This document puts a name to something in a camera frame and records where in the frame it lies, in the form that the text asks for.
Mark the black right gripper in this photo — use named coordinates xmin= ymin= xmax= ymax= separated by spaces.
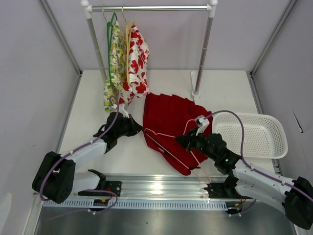
xmin=175 ymin=127 xmax=218 ymax=162

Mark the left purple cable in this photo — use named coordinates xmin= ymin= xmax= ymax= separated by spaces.
xmin=39 ymin=95 xmax=120 ymax=218

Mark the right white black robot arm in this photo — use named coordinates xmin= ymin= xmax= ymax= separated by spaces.
xmin=175 ymin=129 xmax=313 ymax=230

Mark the wooden hanger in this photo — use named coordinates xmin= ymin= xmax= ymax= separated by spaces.
xmin=121 ymin=6 xmax=135 ymax=85

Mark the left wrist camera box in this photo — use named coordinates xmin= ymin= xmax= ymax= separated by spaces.
xmin=118 ymin=103 xmax=130 ymax=118

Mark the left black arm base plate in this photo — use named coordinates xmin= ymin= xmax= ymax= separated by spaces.
xmin=78 ymin=181 xmax=122 ymax=197

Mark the yellow lemon floral garment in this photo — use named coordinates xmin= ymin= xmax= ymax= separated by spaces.
xmin=104 ymin=20 xmax=126 ymax=113

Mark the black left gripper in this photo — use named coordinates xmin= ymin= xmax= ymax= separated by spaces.
xmin=115 ymin=114 xmax=142 ymax=139

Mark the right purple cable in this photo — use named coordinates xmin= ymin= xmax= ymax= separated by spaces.
xmin=201 ymin=110 xmax=313 ymax=217

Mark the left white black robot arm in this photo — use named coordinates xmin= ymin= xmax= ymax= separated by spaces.
xmin=32 ymin=112 xmax=143 ymax=204

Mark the red skirt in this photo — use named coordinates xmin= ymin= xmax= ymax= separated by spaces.
xmin=142 ymin=92 xmax=213 ymax=176

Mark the white perforated laundry basket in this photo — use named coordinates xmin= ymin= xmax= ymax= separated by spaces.
xmin=212 ymin=112 xmax=288 ymax=159

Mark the green hanger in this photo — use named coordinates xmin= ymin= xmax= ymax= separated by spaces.
xmin=107 ymin=12 xmax=117 ymax=86

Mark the purple cable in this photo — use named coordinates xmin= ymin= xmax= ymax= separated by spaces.
xmin=201 ymin=110 xmax=313 ymax=217
xmin=39 ymin=95 xmax=120 ymax=218

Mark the white clothes rack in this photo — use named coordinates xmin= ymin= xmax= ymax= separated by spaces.
xmin=80 ymin=0 xmax=218 ymax=99

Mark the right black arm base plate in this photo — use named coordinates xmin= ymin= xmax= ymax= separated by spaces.
xmin=203 ymin=181 xmax=244 ymax=199

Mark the red poppy floral garment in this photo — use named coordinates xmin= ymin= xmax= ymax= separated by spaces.
xmin=119 ymin=24 xmax=150 ymax=104

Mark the aluminium table edge rail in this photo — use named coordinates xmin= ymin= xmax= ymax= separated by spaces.
xmin=33 ymin=174 xmax=300 ymax=202

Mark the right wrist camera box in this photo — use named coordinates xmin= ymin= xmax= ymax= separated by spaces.
xmin=195 ymin=115 xmax=210 ymax=136

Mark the white slotted cable duct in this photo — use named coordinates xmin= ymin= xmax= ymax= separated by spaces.
xmin=44 ymin=198 xmax=228 ymax=211

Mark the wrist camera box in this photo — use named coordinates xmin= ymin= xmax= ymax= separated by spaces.
xmin=195 ymin=115 xmax=210 ymax=136
xmin=118 ymin=103 xmax=130 ymax=118

